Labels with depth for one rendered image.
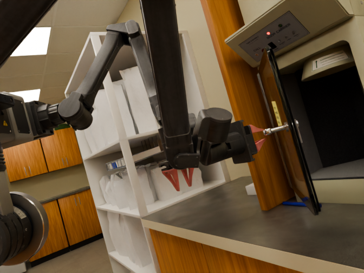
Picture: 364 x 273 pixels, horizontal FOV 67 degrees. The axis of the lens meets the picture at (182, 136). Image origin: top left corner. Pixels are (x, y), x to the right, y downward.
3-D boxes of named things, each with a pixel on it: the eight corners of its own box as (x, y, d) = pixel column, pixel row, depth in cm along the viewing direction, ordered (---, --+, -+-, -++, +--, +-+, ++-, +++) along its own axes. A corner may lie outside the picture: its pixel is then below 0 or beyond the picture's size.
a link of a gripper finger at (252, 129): (270, 118, 70) (244, 126, 65) (278, 145, 69) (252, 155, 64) (251, 124, 75) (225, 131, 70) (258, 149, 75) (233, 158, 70)
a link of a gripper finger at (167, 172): (196, 186, 85) (188, 156, 85) (177, 193, 81) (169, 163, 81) (185, 186, 91) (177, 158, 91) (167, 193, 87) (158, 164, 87)
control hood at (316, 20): (257, 67, 93) (248, 39, 93) (355, 14, 65) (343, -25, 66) (232, 70, 87) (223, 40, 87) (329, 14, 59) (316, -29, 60)
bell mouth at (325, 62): (321, 78, 94) (317, 63, 95) (378, 57, 79) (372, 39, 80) (289, 84, 85) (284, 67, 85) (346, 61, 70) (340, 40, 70)
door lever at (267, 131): (283, 133, 73) (280, 124, 73) (288, 131, 64) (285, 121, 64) (263, 138, 74) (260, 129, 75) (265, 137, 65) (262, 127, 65)
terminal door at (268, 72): (294, 188, 90) (260, 71, 91) (320, 217, 60) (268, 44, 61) (292, 188, 90) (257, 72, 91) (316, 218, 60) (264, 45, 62)
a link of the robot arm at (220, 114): (169, 145, 66) (173, 168, 59) (173, 102, 60) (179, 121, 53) (216, 145, 68) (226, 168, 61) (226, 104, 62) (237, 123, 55)
